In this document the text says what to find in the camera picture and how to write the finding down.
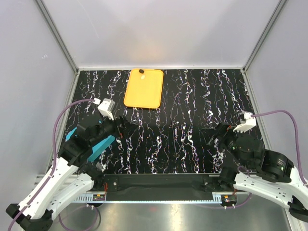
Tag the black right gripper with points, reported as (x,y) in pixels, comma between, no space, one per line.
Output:
(223,130)

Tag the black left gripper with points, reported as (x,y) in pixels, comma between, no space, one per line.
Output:
(128,127)

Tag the blue tin lid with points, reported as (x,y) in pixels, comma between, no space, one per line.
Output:
(98,149)

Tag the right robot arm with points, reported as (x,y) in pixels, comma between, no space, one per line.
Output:
(265,173)

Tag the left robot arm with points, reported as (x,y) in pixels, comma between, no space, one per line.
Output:
(72,173)

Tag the yellow tray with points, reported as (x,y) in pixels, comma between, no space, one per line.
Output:
(144,93)

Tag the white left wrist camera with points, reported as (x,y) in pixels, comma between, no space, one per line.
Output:
(105,107)

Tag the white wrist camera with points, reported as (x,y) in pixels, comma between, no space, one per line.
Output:
(247,122)
(105,107)

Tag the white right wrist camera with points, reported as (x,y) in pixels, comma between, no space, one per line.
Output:
(247,122)

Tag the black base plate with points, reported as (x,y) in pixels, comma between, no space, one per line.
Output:
(198,189)

